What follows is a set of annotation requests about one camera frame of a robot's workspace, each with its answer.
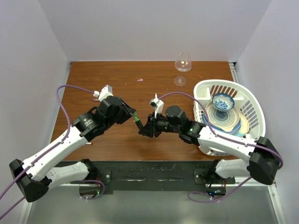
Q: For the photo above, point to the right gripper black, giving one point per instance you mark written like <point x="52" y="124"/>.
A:
<point x="151" y="130"/>

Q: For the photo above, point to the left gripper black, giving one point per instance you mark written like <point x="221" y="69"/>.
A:
<point x="128" y="112"/>

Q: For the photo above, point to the green highlighter pen black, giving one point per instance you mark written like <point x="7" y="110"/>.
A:
<point x="138" y="123"/>

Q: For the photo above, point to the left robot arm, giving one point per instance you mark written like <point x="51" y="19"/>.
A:
<point x="38" y="174"/>

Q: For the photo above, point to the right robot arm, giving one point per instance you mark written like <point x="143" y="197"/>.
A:
<point x="257" y="159"/>

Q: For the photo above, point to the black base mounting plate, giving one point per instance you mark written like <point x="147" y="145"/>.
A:
<point x="154" y="176"/>

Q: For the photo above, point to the clear wine glass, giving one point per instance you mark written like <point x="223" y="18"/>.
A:
<point x="182" y="64"/>

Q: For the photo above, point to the blue white patterned bowl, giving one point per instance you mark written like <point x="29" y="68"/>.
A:
<point x="223" y="102"/>

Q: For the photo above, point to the grey striped plate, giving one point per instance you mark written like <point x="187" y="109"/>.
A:
<point x="229" y="121"/>

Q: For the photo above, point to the blue rimmed plate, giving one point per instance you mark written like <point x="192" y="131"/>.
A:
<point x="235" y="129"/>

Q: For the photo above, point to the cream plate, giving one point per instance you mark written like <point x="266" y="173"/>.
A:
<point x="244" y="126"/>

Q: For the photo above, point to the white plastic dish basket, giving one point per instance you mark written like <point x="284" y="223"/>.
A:
<point x="245" y="102"/>

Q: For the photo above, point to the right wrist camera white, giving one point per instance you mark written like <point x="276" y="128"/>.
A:
<point x="157" y="105"/>

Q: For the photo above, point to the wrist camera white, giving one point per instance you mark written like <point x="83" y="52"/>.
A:
<point x="107" y="91"/>
<point x="157" y="105"/>

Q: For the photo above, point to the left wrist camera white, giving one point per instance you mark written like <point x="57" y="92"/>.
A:
<point x="107" y="91"/>

